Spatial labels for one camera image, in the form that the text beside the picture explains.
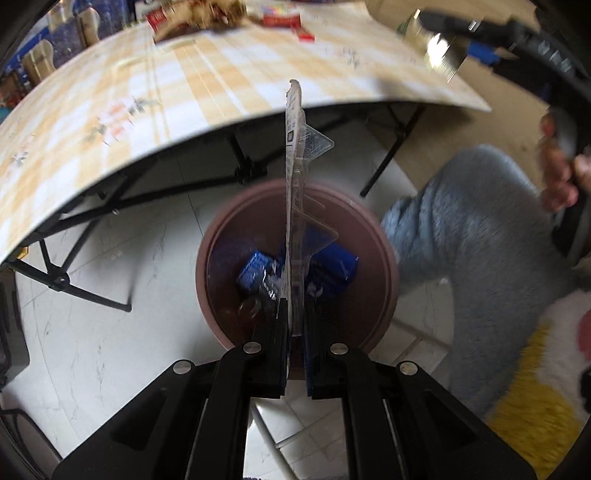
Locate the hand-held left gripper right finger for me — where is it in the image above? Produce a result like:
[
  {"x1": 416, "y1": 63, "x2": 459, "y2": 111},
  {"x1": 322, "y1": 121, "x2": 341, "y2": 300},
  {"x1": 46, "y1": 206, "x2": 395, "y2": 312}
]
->
[{"x1": 302, "y1": 300, "x2": 539, "y2": 480}]

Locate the black hard case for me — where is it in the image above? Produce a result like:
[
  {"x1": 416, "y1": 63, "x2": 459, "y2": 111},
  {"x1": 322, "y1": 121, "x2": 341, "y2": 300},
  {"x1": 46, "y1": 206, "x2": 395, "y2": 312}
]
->
[{"x1": 0, "y1": 277, "x2": 31, "y2": 384}]

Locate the red cigarette box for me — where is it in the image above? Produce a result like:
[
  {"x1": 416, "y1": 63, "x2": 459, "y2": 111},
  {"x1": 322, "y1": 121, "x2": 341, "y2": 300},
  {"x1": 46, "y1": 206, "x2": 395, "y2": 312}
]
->
[{"x1": 262, "y1": 7, "x2": 303, "y2": 29}]

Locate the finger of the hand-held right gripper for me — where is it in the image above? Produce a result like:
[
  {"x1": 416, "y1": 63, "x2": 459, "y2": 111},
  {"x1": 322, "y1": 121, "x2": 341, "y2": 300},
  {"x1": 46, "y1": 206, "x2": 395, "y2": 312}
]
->
[{"x1": 418, "y1": 8, "x2": 518, "y2": 41}]

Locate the black folding table frame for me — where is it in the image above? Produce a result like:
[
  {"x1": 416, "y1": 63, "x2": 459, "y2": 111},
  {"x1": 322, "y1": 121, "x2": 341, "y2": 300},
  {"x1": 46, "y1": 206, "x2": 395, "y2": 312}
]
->
[{"x1": 7, "y1": 104, "x2": 428, "y2": 315}]

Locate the brown round bin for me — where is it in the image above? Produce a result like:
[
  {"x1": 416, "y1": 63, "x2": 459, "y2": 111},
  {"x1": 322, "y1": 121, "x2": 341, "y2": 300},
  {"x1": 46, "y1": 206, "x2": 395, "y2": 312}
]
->
[{"x1": 196, "y1": 179, "x2": 400, "y2": 352}]

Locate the person's right leg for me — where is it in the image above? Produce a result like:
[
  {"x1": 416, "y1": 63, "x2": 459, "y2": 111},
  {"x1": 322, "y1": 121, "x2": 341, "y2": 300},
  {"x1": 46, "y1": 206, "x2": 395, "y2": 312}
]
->
[{"x1": 381, "y1": 144, "x2": 587, "y2": 416}]

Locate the blue coffee box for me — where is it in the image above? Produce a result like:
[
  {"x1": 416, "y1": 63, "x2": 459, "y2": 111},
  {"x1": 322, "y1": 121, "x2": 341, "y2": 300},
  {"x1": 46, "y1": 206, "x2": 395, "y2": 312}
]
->
[{"x1": 308, "y1": 242, "x2": 359, "y2": 301}]

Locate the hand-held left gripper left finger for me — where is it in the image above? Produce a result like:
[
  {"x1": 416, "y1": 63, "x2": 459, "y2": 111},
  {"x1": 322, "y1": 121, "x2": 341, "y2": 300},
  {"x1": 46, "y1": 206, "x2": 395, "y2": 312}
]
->
[{"x1": 52, "y1": 300, "x2": 289, "y2": 480}]

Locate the brown wrapper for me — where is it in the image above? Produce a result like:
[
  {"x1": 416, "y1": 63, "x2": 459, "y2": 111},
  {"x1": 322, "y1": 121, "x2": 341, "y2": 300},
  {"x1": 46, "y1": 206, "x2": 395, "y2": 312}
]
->
[{"x1": 148, "y1": 0, "x2": 245, "y2": 43}]

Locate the person's right hand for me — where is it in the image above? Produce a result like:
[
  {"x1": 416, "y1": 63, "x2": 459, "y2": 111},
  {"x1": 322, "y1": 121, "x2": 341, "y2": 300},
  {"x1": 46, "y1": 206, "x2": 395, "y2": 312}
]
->
[{"x1": 538, "y1": 111, "x2": 591, "y2": 213}]

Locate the folding table with plaid cloth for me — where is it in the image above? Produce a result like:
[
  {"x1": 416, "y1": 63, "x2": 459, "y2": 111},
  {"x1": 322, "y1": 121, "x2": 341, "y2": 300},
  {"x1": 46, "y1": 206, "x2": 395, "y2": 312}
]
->
[{"x1": 0, "y1": 0, "x2": 492, "y2": 268}]

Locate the fluffy yellow white slipper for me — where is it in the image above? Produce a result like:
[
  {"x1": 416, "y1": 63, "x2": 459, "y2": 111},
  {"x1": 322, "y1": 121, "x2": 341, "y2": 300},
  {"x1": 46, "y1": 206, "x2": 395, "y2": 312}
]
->
[{"x1": 487, "y1": 293, "x2": 591, "y2": 478}]

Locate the shiny silver wrapper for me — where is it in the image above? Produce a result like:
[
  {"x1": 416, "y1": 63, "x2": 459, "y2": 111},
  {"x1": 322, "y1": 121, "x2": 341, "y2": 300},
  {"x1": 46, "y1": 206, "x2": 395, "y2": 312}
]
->
[{"x1": 399, "y1": 9, "x2": 467, "y2": 84}]

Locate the clear plastic blister pack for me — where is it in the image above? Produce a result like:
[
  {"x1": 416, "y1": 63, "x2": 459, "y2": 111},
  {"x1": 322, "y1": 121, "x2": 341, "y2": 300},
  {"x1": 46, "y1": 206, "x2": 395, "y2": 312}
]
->
[{"x1": 283, "y1": 79, "x2": 340, "y2": 379}]

